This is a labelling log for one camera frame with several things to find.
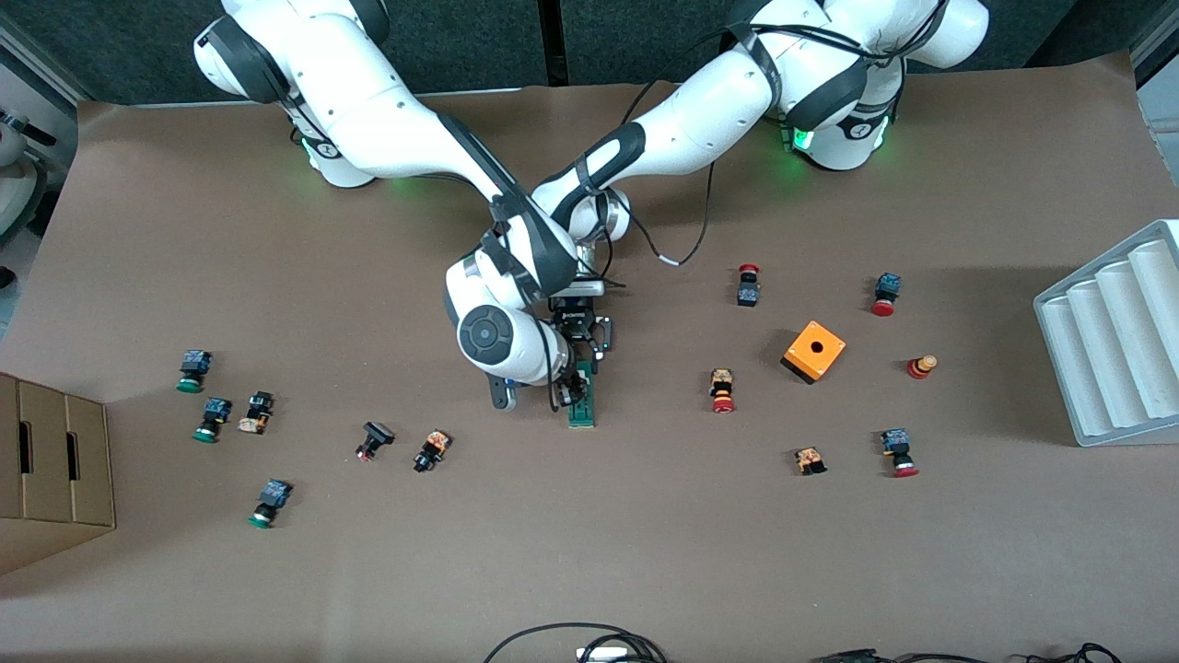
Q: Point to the brown table cover sheet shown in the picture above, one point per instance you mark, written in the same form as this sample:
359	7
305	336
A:
645	552

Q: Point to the red mushroom button blue block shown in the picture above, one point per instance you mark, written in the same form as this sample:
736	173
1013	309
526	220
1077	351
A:
886	293
898	451

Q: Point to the red yellow button head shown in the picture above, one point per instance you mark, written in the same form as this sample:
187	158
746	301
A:
921	366

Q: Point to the orange black contact block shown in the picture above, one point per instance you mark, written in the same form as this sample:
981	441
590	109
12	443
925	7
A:
810	459

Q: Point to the white machine part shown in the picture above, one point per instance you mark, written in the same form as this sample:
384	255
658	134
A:
14	184

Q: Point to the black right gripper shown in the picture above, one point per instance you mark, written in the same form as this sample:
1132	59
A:
573	385

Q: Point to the green load switch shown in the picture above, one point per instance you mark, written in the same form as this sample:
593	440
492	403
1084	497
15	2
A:
582	419

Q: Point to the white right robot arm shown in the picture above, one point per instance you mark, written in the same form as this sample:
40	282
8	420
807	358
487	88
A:
387	129

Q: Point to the black switch white rectangular face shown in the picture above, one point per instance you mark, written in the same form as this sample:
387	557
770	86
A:
375	439

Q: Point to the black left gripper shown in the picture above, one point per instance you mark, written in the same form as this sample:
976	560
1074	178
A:
577	323

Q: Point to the white grooved plastic tray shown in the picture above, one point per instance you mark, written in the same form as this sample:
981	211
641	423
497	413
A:
1114	341

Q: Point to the red mushroom button orange block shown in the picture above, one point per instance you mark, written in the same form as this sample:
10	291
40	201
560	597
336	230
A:
722	391

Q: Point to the brown cardboard box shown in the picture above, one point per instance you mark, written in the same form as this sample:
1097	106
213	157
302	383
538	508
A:
55	470

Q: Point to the orange push button enclosure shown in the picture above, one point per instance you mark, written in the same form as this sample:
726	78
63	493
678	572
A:
811	354

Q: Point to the white power adapter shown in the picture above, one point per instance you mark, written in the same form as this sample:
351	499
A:
603	655

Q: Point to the green mushroom push button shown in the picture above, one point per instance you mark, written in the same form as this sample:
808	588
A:
214	416
193	366
270	499

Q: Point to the black vertical post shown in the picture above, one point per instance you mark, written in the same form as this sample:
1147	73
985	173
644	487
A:
551	41

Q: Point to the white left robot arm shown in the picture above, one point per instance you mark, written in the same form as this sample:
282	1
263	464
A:
700	120

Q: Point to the red mushroom button black block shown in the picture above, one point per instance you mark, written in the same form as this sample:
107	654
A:
748	293

